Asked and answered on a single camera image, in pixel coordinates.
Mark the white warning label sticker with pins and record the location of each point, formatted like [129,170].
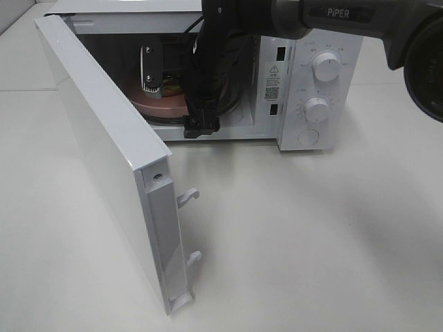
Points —
[274,81]

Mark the white microwave door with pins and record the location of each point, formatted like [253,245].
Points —
[127,160]

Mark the glass microwave turntable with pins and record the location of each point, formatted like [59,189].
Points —
[232,103]

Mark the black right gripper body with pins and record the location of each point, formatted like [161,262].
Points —
[201,62]

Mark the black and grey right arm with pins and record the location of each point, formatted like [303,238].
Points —
[411,32]

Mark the burger with lettuce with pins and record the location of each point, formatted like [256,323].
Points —
[171,86]

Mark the round door release button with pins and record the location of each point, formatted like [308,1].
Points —
[309,137]

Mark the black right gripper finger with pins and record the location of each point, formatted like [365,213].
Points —
[201,120]
[151,68]

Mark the white timer knob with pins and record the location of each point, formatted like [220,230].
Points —
[316,110]

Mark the white upper power knob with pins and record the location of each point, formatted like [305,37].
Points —
[326,66]

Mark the white microwave oven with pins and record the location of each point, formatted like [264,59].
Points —
[114,31]

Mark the pink round plate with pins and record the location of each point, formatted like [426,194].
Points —
[136,95]

